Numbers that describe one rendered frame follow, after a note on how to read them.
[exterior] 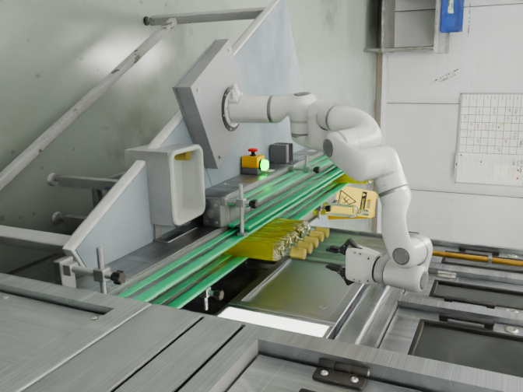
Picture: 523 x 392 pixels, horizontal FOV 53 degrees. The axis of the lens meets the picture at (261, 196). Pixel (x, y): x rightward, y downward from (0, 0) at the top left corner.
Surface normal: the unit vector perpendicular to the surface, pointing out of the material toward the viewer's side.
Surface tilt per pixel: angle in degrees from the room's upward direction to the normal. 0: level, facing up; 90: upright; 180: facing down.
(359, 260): 107
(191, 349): 90
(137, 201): 0
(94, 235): 0
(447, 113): 90
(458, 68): 90
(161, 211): 90
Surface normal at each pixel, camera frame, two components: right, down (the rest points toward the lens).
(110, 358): -0.02, -0.97
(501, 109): -0.42, 0.22
